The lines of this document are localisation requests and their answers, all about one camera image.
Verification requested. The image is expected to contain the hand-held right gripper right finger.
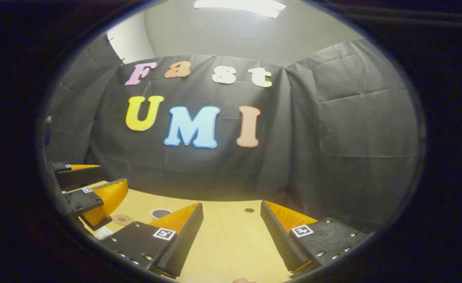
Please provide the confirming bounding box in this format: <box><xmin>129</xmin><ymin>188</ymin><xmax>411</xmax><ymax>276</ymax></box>
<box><xmin>260</xmin><ymin>200</ymin><xmax>369</xmax><ymax>279</ymax></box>

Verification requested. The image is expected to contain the ceiling light panel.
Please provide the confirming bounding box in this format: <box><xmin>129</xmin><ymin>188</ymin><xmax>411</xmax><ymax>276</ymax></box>
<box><xmin>194</xmin><ymin>0</ymin><xmax>286</xmax><ymax>19</ymax></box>

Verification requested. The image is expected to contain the light wooden desktop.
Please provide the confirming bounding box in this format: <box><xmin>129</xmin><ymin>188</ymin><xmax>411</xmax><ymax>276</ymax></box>
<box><xmin>62</xmin><ymin>180</ymin><xmax>322</xmax><ymax>283</ymax></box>

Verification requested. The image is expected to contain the white cup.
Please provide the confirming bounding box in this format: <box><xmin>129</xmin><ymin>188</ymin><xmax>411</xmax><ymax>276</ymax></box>
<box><xmin>150</xmin><ymin>208</ymin><xmax>172</xmax><ymax>220</ymax></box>

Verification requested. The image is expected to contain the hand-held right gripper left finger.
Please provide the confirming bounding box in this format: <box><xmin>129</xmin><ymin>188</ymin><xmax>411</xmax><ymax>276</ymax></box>
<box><xmin>99</xmin><ymin>202</ymin><xmax>204</xmax><ymax>277</ymax></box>

